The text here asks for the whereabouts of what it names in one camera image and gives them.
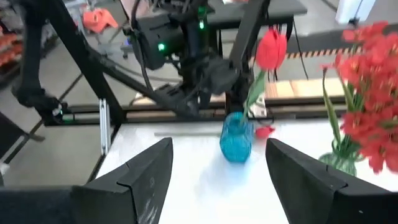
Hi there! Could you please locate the red artificial flower bunch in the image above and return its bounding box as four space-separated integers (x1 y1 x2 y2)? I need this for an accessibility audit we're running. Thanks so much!
320 52 398 110
340 21 398 68
322 68 398 174

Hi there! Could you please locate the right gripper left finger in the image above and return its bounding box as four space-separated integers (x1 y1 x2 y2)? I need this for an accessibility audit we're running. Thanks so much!
0 137 174 224

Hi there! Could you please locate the black metal table frame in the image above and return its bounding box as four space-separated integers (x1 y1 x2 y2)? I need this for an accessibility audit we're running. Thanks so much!
18 0 348 184

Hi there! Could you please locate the green glass vase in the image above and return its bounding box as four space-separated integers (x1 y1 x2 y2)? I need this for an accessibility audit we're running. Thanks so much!
318 141 364 177

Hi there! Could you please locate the black jointed mount arm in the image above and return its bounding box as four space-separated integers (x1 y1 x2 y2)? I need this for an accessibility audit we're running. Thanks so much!
11 0 65 124

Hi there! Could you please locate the red artificial tulip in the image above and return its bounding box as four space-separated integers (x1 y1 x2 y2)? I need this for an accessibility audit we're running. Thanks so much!
241 28 288 127

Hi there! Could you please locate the black mat with striped edge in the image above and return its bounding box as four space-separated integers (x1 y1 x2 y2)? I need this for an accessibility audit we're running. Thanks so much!
285 22 398 60

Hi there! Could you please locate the orange cloth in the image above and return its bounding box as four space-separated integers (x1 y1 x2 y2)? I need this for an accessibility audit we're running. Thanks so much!
81 7 119 34

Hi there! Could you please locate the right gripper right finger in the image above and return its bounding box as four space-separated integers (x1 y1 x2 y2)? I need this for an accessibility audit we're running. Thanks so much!
266 138 398 224

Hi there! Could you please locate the wide blue glass vase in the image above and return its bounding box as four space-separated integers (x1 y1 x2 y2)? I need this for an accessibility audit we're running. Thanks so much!
219 111 254 164

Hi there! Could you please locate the silver aluminium bar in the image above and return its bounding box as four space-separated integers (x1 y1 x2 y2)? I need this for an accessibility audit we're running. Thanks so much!
98 98 112 156

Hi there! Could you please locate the shelf rack with bins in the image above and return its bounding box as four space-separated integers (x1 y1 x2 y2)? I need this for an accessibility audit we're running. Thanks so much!
0 0 60 82

